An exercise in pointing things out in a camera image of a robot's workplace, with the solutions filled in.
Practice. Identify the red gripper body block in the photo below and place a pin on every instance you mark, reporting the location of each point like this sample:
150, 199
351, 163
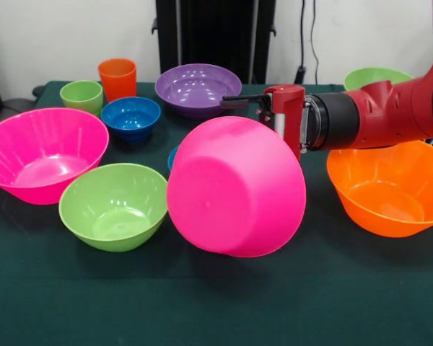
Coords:
290, 108

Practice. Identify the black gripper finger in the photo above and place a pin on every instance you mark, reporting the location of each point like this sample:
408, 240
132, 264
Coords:
265, 114
238, 101

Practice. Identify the pink plastic bowl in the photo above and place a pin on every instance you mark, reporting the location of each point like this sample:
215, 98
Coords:
234, 194
39, 162

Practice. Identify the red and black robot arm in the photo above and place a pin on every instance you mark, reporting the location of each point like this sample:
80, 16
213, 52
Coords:
382, 115

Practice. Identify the purple plastic bowl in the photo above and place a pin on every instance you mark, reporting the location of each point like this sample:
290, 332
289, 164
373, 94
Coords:
195, 90

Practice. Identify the green plastic bowl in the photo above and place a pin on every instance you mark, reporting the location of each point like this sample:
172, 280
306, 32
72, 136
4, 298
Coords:
108, 216
371, 77

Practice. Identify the light blue plastic bowl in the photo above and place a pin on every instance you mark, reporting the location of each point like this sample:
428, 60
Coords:
172, 158

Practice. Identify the dark blue plastic bowl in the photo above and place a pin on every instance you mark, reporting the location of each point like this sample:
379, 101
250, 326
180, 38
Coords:
130, 120

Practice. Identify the orange plastic cup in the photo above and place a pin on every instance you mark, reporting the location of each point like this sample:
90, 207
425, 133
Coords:
117, 81

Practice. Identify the orange plastic bowl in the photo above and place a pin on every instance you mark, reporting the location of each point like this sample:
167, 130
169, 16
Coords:
386, 205

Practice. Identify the green plastic cup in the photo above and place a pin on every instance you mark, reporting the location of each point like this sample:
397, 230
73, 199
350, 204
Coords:
81, 97

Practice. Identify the dark green table cloth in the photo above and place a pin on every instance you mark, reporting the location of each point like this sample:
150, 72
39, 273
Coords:
274, 295

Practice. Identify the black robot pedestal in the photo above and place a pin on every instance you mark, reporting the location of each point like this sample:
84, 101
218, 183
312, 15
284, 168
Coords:
216, 32

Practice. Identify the black pedestal leg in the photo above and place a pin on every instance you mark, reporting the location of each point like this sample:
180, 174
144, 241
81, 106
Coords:
18, 105

